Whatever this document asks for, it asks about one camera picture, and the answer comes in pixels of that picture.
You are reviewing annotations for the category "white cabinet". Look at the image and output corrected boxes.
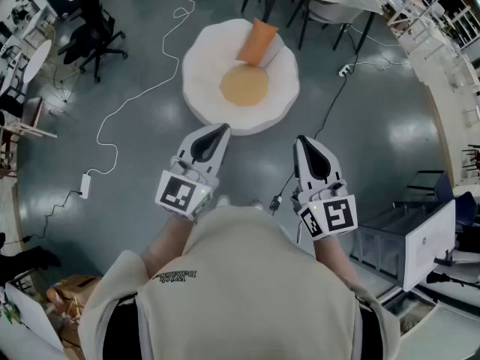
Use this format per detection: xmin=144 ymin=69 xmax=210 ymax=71
xmin=350 ymin=199 xmax=458 ymax=293

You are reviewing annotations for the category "thin black adapter cable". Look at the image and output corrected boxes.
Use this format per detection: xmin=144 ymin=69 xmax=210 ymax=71
xmin=0 ymin=189 xmax=84 ymax=246

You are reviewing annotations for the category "white egg-shaped seat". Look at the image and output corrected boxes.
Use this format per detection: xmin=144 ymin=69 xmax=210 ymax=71
xmin=181 ymin=18 xmax=301 ymax=137

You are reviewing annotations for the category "wooden stool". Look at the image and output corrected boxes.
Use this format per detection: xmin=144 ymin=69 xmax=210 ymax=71
xmin=0 ymin=96 xmax=59 ymax=140

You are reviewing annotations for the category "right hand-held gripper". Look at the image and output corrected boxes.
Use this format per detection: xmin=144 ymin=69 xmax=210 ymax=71
xmin=290 ymin=136 xmax=358 ymax=242

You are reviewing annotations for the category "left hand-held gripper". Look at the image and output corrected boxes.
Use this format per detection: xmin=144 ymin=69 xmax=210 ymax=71
xmin=155 ymin=122 xmax=232 ymax=223

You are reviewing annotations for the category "white wall-side cable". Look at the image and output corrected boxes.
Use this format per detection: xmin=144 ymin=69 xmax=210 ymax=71
xmin=350 ymin=24 xmax=413 ymax=69

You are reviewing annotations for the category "dark blue chair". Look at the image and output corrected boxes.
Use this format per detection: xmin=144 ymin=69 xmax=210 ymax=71
xmin=392 ymin=169 xmax=455 ymax=212

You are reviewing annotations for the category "person's beige shirt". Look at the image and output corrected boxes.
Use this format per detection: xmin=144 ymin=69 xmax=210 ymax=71
xmin=77 ymin=205 xmax=402 ymax=360

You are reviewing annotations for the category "person's right forearm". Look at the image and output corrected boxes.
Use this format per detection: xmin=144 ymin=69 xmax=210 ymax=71
xmin=312 ymin=235 xmax=360 ymax=289

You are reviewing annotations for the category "person's left forearm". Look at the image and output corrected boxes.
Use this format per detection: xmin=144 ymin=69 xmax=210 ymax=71
xmin=140 ymin=214 xmax=197 ymax=279

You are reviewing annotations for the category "white round table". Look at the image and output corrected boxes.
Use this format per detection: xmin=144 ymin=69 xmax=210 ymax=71
xmin=21 ymin=38 xmax=53 ymax=86

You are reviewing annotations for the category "white power adapter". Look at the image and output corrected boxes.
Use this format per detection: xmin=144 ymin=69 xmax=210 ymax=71
xmin=79 ymin=173 xmax=92 ymax=200

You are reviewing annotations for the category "white chair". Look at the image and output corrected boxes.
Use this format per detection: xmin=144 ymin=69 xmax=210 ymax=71
xmin=286 ymin=0 xmax=365 ymax=29

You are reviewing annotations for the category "cardboard box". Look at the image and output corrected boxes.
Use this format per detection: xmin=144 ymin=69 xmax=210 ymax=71
xmin=46 ymin=274 xmax=103 ymax=354

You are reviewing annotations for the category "wooden shelf rack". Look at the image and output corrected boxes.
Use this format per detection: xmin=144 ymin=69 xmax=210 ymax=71
xmin=385 ymin=0 xmax=480 ymax=54

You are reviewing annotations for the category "orange pillow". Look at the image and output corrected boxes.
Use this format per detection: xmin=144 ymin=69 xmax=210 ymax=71
xmin=235 ymin=16 xmax=281 ymax=68

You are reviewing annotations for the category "black office chair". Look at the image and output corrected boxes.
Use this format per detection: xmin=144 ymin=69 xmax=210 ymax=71
xmin=57 ymin=0 xmax=129 ymax=84

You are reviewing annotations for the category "long white cable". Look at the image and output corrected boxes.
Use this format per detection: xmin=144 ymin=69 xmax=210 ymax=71
xmin=86 ymin=0 xmax=197 ymax=176

